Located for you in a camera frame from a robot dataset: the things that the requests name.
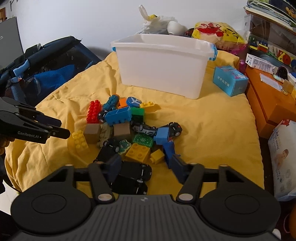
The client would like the yellow square building brick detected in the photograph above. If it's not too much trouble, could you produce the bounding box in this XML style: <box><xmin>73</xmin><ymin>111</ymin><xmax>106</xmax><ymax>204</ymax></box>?
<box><xmin>125</xmin><ymin>143</ymin><xmax>151</xmax><ymax>163</ymax></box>

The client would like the red long building brick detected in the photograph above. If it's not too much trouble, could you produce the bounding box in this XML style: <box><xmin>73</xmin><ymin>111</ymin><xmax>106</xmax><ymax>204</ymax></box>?
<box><xmin>86</xmin><ymin>99</ymin><xmax>102</xmax><ymax>123</ymax></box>

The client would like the olive toy vehicle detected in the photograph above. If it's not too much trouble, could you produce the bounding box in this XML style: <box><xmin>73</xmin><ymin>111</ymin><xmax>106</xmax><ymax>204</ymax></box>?
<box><xmin>97</xmin><ymin>123</ymin><xmax>113</xmax><ymax>148</ymax></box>

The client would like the dark striped toy car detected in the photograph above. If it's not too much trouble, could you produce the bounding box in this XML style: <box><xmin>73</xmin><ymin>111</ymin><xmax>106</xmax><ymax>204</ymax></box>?
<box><xmin>132</xmin><ymin>123</ymin><xmax>158</xmax><ymax>136</ymax></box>

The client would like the green building block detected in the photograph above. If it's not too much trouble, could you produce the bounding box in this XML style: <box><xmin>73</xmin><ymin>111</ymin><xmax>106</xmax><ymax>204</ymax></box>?
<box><xmin>130</xmin><ymin>108</ymin><xmax>145</xmax><ymax>123</ymax></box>

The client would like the translucent yellow building brick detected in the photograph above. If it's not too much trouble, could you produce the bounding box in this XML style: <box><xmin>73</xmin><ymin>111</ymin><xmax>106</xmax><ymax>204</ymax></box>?
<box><xmin>72</xmin><ymin>130</ymin><xmax>89</xmax><ymax>155</ymax></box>

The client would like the large black toy car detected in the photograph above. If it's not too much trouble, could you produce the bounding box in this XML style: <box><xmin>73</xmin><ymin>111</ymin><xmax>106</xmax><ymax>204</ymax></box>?
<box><xmin>119</xmin><ymin>161</ymin><xmax>152</xmax><ymax>182</ymax></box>
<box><xmin>111</xmin><ymin>175</ymin><xmax>148</xmax><ymax>195</ymax></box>

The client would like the brown wooden cube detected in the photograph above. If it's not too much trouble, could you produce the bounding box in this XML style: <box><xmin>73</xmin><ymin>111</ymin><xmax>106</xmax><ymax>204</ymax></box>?
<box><xmin>84</xmin><ymin>123</ymin><xmax>101</xmax><ymax>144</ymax></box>
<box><xmin>113</xmin><ymin>122</ymin><xmax>132</xmax><ymax>141</ymax></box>

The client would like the light blue building block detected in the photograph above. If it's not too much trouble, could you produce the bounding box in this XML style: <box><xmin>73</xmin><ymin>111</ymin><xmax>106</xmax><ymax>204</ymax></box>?
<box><xmin>154</xmin><ymin>127</ymin><xmax>170</xmax><ymax>145</ymax></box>

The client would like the green flat building plate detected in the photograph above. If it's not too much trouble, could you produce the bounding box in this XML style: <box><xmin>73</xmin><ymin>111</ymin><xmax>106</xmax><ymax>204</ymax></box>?
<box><xmin>132</xmin><ymin>133</ymin><xmax>154</xmax><ymax>148</ymax></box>

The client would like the blue baby stroller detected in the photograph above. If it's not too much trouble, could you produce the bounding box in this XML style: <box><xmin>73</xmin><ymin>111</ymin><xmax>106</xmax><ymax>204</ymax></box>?
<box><xmin>1</xmin><ymin>36</ymin><xmax>101</xmax><ymax>106</ymax></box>

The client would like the blue hollow building block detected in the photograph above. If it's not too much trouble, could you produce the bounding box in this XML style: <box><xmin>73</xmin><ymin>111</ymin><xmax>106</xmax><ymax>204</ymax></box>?
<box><xmin>105</xmin><ymin>106</ymin><xmax>132</xmax><ymax>126</ymax></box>

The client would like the yellow quilted blanket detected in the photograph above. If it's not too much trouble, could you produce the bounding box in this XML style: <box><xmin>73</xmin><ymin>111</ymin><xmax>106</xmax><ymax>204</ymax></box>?
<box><xmin>4</xmin><ymin>51</ymin><xmax>264</xmax><ymax>191</ymax></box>

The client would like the teal toy car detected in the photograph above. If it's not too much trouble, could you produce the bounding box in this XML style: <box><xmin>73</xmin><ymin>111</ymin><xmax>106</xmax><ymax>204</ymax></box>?
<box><xmin>103</xmin><ymin>94</ymin><xmax>119</xmax><ymax>111</ymax></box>

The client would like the orange building block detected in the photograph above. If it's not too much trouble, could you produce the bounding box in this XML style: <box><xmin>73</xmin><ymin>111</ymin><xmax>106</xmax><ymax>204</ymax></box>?
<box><xmin>118</xmin><ymin>98</ymin><xmax>128</xmax><ymax>108</ymax></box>

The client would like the blue round toy disc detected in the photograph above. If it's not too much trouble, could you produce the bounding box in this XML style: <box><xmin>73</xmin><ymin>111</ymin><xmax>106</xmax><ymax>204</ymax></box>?
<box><xmin>126</xmin><ymin>96</ymin><xmax>142</xmax><ymax>108</ymax></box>

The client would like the light blue card box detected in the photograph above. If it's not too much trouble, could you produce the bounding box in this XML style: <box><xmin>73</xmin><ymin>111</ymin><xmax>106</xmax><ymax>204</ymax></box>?
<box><xmin>213</xmin><ymin>66</ymin><xmax>248</xmax><ymax>97</ymax></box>

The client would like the diaper pack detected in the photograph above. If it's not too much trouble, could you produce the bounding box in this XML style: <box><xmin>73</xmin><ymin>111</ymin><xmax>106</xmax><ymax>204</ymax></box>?
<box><xmin>268</xmin><ymin>119</ymin><xmax>296</xmax><ymax>201</ymax></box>

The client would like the white plastic storage bin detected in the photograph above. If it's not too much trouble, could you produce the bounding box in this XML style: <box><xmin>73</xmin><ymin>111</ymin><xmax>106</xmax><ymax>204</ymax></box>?
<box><xmin>110</xmin><ymin>34</ymin><xmax>218</xmax><ymax>99</ymax></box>

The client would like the orange cardboard box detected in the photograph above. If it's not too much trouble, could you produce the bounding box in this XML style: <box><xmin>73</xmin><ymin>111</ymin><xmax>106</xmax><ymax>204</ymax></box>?
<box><xmin>245</xmin><ymin>66</ymin><xmax>295</xmax><ymax>139</ymax></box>

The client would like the white small carton box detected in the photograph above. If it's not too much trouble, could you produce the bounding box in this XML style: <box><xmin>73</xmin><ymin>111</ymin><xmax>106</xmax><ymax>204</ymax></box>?
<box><xmin>245</xmin><ymin>53</ymin><xmax>278</xmax><ymax>74</ymax></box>

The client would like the yellow red snack bag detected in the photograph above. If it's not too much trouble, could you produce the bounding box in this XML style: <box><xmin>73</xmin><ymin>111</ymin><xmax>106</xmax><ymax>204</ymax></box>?
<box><xmin>191</xmin><ymin>22</ymin><xmax>246</xmax><ymax>52</ymax></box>

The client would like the white ceramic bowl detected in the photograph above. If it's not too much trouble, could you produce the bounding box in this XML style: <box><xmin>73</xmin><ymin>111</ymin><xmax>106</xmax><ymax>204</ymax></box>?
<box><xmin>167</xmin><ymin>21</ymin><xmax>187</xmax><ymax>36</ymax></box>

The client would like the white plastic bag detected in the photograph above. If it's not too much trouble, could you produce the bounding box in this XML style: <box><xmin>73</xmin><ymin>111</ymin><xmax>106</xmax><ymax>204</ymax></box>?
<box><xmin>137</xmin><ymin>5</ymin><xmax>178</xmax><ymax>35</ymax></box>

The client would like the clear plastic toy box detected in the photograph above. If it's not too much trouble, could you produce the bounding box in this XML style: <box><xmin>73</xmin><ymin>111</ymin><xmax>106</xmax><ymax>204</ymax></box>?
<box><xmin>244</xmin><ymin>14</ymin><xmax>295</xmax><ymax>69</ymax></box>

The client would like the stack of children books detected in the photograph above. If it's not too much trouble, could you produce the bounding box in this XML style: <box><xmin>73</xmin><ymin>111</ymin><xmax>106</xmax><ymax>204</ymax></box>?
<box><xmin>244</xmin><ymin>0</ymin><xmax>295</xmax><ymax>32</ymax></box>

